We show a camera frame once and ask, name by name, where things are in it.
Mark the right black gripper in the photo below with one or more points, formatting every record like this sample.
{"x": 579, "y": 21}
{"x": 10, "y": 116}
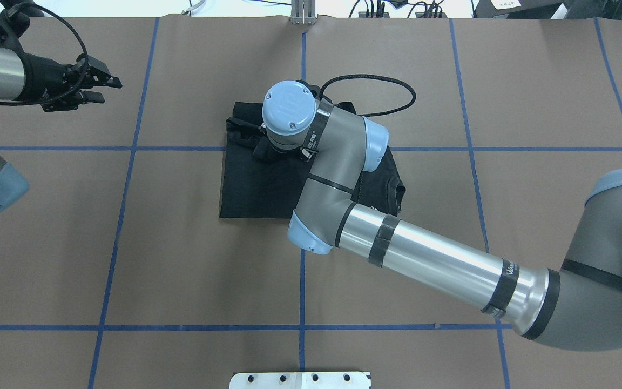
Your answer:
{"x": 262, "y": 151}

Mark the aluminium frame post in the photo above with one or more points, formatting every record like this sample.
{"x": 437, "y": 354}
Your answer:
{"x": 303, "y": 12}

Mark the black graphic t-shirt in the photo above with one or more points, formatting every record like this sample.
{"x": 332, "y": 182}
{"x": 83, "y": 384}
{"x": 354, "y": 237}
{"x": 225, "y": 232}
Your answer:
{"x": 254, "y": 189}

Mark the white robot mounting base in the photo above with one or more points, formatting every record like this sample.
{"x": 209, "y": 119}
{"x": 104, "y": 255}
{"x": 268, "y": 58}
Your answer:
{"x": 327, "y": 379}

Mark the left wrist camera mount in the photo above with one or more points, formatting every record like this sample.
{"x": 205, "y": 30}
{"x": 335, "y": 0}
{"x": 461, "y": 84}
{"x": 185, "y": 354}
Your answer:
{"x": 13, "y": 24}

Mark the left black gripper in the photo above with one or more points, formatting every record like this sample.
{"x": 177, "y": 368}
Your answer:
{"x": 46, "y": 75}

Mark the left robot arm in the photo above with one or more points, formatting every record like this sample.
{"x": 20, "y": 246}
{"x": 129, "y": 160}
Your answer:
{"x": 13, "y": 184}

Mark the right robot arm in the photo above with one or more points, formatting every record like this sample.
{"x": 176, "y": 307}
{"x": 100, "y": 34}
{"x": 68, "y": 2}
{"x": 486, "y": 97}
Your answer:
{"x": 577, "y": 307}

